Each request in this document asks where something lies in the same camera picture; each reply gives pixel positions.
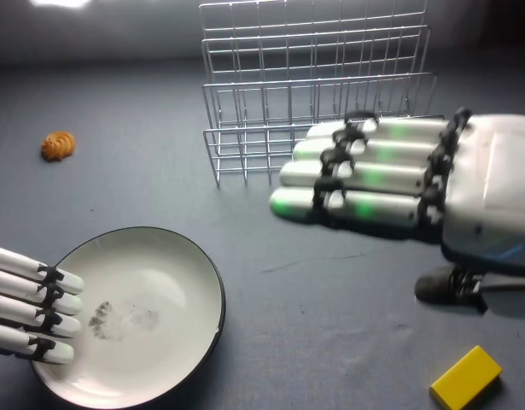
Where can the yellow rectangular block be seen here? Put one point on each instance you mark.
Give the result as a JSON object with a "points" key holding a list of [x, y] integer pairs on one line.
{"points": [[464, 378]]}

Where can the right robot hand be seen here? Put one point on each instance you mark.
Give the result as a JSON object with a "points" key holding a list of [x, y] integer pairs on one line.
{"points": [[492, 179]]}

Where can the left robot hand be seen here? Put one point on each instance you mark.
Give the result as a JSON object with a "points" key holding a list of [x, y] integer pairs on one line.
{"points": [[14, 290]]}

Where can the orange swirl cookie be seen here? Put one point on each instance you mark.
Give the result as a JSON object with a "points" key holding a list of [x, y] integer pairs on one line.
{"points": [[58, 147]]}

